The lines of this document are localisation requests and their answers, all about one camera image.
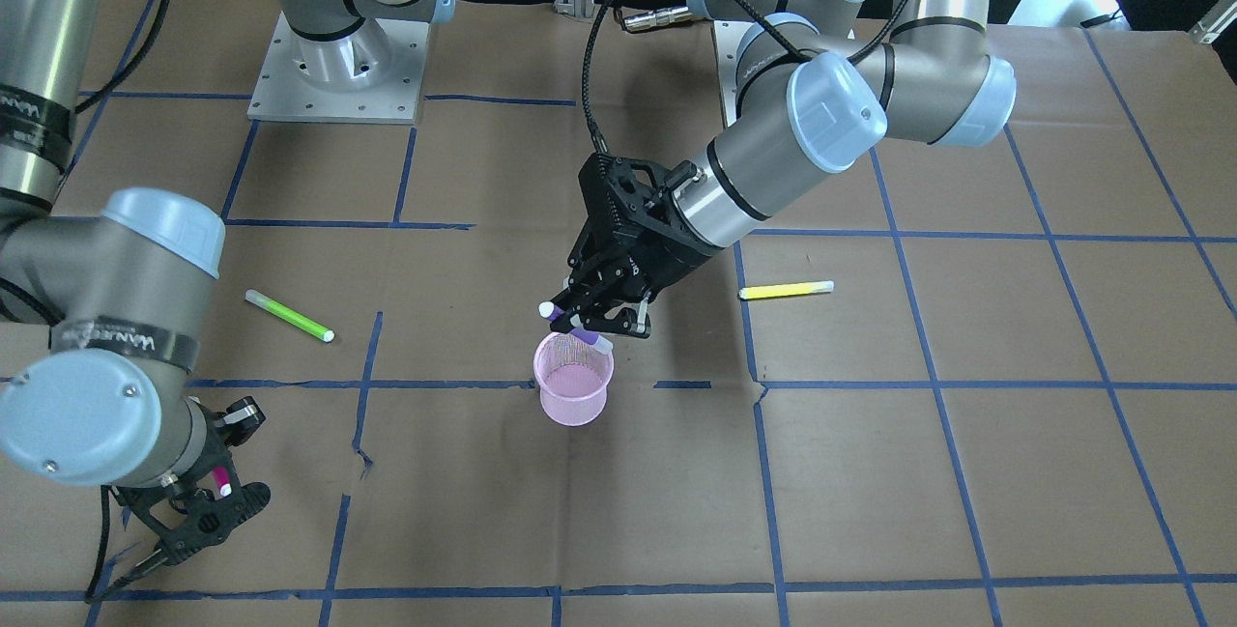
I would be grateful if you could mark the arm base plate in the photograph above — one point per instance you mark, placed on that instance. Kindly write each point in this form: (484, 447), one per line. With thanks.
(371, 77)
(739, 45)

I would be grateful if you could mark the pink mesh cup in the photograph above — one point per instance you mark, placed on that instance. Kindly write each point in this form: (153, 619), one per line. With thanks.
(572, 379)

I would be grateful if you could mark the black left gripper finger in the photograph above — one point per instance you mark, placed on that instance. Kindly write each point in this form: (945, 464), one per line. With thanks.
(631, 321)
(565, 315)

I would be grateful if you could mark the pink marker pen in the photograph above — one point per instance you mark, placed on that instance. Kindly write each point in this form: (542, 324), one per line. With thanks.
(222, 478)

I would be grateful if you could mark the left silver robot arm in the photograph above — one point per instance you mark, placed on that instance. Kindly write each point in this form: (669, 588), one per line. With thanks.
(809, 100)

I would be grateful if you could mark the brown paper table cover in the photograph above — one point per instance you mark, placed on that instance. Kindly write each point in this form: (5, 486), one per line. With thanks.
(1016, 407)

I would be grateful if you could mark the yellow marker pen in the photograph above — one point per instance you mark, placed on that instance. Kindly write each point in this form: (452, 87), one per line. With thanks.
(785, 290)

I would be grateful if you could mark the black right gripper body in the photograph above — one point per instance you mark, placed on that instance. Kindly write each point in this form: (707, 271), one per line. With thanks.
(244, 418)

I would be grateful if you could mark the green marker pen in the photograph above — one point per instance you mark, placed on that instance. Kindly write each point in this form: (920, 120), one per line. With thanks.
(290, 316)

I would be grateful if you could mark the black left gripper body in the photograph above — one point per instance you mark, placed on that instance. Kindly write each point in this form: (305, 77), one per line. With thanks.
(674, 255)

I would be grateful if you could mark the purple marker pen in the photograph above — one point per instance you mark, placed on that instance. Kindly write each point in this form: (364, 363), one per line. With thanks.
(594, 339)

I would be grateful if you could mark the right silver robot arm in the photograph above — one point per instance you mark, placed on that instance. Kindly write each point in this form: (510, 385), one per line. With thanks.
(124, 293)

